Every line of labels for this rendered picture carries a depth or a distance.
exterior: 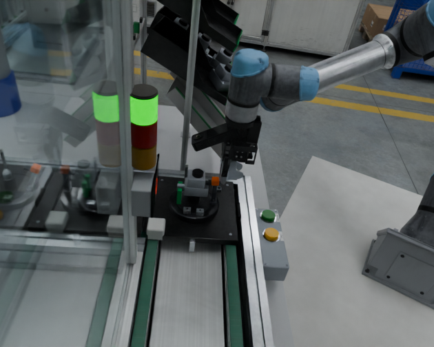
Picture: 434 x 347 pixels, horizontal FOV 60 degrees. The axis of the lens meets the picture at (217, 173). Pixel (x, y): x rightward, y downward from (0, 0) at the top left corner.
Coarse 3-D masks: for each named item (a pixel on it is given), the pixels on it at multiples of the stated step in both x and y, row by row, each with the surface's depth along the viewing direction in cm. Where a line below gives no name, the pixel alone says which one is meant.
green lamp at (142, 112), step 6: (156, 96) 64; (132, 102) 63; (138, 102) 62; (144, 102) 62; (150, 102) 63; (156, 102) 64; (132, 108) 64; (138, 108) 63; (144, 108) 63; (150, 108) 64; (156, 108) 65; (132, 114) 64; (138, 114) 64; (144, 114) 64; (150, 114) 64; (156, 114) 66; (132, 120) 65; (138, 120) 65; (144, 120) 65; (150, 120) 65
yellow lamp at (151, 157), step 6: (156, 144) 71; (132, 150) 69; (138, 150) 69; (144, 150) 69; (150, 150) 69; (132, 156) 70; (138, 156) 70; (144, 156) 70; (150, 156) 70; (132, 162) 71; (138, 162) 70; (144, 162) 70; (150, 162) 71; (138, 168) 71; (144, 168) 71; (150, 168) 72
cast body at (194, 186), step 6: (192, 174) 100; (198, 174) 99; (204, 174) 101; (186, 180) 102; (192, 180) 99; (198, 180) 99; (204, 180) 99; (180, 186) 102; (186, 186) 101; (192, 186) 100; (198, 186) 100; (204, 186) 100; (186, 192) 101; (192, 192) 101; (198, 192) 101; (204, 192) 101
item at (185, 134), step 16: (144, 0) 121; (192, 0) 91; (144, 16) 124; (192, 16) 93; (144, 32) 127; (192, 32) 95; (192, 48) 99; (144, 64) 134; (192, 64) 101; (144, 80) 138; (192, 80) 104
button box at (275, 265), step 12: (276, 216) 109; (264, 228) 105; (276, 228) 106; (264, 240) 102; (276, 240) 102; (264, 252) 99; (276, 252) 99; (264, 264) 95; (276, 264) 96; (288, 264) 96; (276, 276) 98
